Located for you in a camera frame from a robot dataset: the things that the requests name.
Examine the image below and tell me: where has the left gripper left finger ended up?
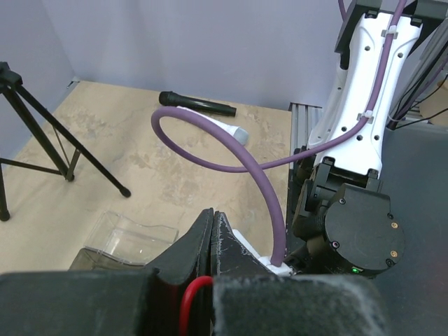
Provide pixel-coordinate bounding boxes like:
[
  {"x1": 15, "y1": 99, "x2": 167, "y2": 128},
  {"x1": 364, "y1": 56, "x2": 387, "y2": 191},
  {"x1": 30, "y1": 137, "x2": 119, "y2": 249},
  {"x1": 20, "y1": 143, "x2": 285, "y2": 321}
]
[{"x1": 1, "y1": 209, "x2": 214, "y2": 335}]

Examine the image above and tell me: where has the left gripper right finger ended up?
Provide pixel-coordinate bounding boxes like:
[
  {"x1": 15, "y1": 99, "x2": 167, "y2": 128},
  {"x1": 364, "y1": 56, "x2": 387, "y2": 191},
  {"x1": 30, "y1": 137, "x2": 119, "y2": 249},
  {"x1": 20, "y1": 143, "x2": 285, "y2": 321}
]
[{"x1": 211, "y1": 211, "x2": 390, "y2": 335}]

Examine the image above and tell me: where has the clear transparent bin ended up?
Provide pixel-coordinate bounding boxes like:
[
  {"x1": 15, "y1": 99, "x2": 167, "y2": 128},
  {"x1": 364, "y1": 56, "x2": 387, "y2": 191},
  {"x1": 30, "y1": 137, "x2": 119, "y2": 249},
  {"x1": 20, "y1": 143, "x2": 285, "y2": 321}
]
[{"x1": 84, "y1": 211, "x2": 179, "y2": 266}]

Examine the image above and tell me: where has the grey transparent bin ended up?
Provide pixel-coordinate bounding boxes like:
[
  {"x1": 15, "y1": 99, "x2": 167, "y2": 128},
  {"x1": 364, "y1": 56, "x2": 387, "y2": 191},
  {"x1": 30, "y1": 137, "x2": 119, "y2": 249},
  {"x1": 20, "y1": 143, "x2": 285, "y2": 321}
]
[{"x1": 69, "y1": 248, "x2": 145, "y2": 270}]

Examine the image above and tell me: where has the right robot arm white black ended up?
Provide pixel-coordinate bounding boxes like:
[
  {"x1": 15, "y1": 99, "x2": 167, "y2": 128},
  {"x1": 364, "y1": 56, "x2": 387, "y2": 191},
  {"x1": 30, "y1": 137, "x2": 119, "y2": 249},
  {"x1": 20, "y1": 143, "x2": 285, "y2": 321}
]
[{"x1": 284, "y1": 1, "x2": 447, "y2": 278}]

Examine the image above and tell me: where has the white microphone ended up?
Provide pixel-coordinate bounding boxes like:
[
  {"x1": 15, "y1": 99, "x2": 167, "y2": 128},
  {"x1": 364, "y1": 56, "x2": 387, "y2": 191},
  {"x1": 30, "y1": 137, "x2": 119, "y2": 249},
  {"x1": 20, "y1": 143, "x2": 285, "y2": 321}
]
[{"x1": 177, "y1": 106, "x2": 249, "y2": 146}]

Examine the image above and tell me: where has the black microphone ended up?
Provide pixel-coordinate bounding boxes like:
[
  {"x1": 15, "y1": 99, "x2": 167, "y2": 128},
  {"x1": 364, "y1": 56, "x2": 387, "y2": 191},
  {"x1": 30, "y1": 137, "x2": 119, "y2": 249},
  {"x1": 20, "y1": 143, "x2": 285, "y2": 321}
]
[{"x1": 158, "y1": 91, "x2": 237, "y2": 117}]

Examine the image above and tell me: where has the black music stand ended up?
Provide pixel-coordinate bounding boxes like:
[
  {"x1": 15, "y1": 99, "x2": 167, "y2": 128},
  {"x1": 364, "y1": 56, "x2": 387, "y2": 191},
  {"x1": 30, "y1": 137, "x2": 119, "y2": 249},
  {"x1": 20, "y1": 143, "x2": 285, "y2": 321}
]
[{"x1": 0, "y1": 61, "x2": 132, "y2": 223}]

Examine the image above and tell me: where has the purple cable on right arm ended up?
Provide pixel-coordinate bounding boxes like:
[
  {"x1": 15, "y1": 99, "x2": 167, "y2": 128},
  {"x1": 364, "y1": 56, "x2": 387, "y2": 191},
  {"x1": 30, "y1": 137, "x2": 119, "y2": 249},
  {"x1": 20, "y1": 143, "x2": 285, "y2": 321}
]
[{"x1": 150, "y1": 0, "x2": 407, "y2": 265}]

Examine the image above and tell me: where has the aluminium frame rail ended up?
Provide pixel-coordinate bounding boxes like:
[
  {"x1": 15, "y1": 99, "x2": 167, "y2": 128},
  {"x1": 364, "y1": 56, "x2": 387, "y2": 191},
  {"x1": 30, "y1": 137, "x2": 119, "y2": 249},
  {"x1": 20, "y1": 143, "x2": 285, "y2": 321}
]
[{"x1": 289, "y1": 102, "x2": 323, "y2": 155}]

